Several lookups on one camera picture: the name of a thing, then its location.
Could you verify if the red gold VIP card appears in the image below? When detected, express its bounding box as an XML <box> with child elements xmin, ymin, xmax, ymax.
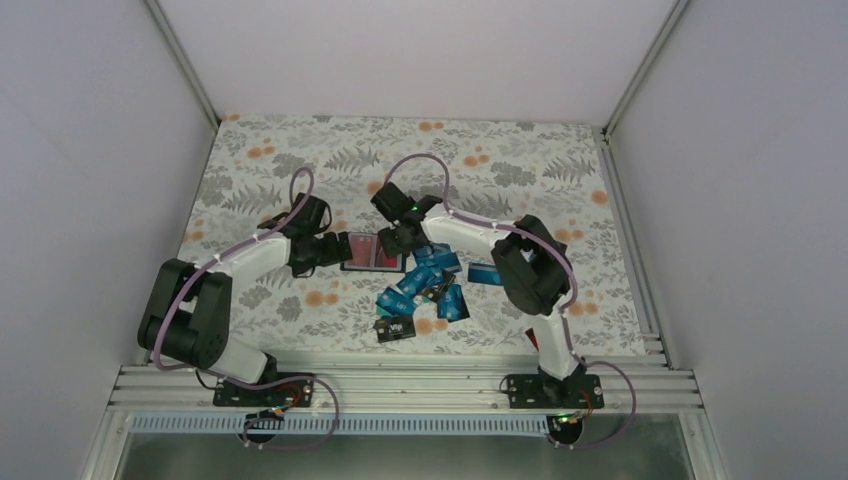
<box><xmin>375</xmin><ymin>246</ymin><xmax>402</xmax><ymax>271</ymax></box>

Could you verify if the black leather card holder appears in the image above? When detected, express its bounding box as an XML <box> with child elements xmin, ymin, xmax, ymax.
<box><xmin>340</xmin><ymin>232</ymin><xmax>406</xmax><ymax>273</ymax></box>

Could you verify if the blue VIP card with chip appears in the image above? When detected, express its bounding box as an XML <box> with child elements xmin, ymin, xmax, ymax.
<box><xmin>396</xmin><ymin>264</ymin><xmax>443</xmax><ymax>298</ymax></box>

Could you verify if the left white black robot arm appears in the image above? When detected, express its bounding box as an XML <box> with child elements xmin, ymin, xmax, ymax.
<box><xmin>137</xmin><ymin>193</ymin><xmax>353</xmax><ymax>405</ymax></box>

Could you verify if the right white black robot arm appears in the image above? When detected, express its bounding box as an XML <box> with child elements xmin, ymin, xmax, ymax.
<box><xmin>371</xmin><ymin>182</ymin><xmax>585</xmax><ymax>407</ymax></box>

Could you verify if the blue striped card upper left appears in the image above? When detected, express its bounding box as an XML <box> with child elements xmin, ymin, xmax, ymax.
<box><xmin>413</xmin><ymin>243</ymin><xmax>462</xmax><ymax>273</ymax></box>

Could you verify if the blue VIP card lower right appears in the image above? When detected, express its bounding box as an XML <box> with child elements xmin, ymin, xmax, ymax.
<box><xmin>376</xmin><ymin>288</ymin><xmax>417</xmax><ymax>317</ymax></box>

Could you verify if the black VIP card right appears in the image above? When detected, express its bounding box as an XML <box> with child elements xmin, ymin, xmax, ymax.
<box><xmin>420</xmin><ymin>271</ymin><xmax>455</xmax><ymax>303</ymax></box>

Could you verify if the blue card upper right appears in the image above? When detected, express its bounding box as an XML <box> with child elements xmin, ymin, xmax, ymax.
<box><xmin>437</xmin><ymin>284</ymin><xmax>470</xmax><ymax>323</ymax></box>

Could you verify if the black card bottom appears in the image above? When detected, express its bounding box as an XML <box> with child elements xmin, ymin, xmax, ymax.
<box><xmin>373</xmin><ymin>315</ymin><xmax>416</xmax><ymax>343</ymax></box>

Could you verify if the blue card centre pile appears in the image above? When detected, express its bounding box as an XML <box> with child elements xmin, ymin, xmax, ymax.
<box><xmin>467</xmin><ymin>262</ymin><xmax>503</xmax><ymax>286</ymax></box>

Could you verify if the floral patterned table mat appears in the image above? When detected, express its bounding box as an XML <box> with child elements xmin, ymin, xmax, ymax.
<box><xmin>149</xmin><ymin>113</ymin><xmax>648</xmax><ymax>358</ymax></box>

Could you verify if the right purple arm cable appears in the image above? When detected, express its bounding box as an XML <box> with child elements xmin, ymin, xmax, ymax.
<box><xmin>382</xmin><ymin>153</ymin><xmax>639</xmax><ymax>453</ymax></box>

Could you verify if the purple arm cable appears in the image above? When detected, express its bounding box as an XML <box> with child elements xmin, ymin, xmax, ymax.
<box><xmin>150</xmin><ymin>166</ymin><xmax>340</xmax><ymax>453</ymax></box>
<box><xmin>382</xmin><ymin>153</ymin><xmax>639</xmax><ymax>453</ymax></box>

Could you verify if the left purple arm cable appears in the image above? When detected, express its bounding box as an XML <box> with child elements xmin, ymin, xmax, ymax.
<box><xmin>150</xmin><ymin>166</ymin><xmax>340</xmax><ymax>453</ymax></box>

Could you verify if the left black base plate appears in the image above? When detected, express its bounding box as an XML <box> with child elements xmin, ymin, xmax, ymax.
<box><xmin>212</xmin><ymin>372</ymin><xmax>315</xmax><ymax>409</ymax></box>

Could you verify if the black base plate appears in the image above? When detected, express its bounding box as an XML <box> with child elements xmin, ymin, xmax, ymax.
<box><xmin>212</xmin><ymin>372</ymin><xmax>315</xmax><ymax>409</ymax></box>
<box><xmin>499</xmin><ymin>374</ymin><xmax>605</xmax><ymax>410</ymax></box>

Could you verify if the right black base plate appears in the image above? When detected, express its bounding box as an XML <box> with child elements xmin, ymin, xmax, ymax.
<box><xmin>499</xmin><ymin>374</ymin><xmax>605</xmax><ymax>410</ymax></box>

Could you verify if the grey slotted cable duct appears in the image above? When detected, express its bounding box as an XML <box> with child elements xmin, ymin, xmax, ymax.
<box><xmin>129</xmin><ymin>412</ymin><xmax>549</xmax><ymax>437</ymax></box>

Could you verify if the aluminium front rail frame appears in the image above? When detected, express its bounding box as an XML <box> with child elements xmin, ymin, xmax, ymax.
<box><xmin>108</xmin><ymin>351</ymin><xmax>703</xmax><ymax>414</ymax></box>

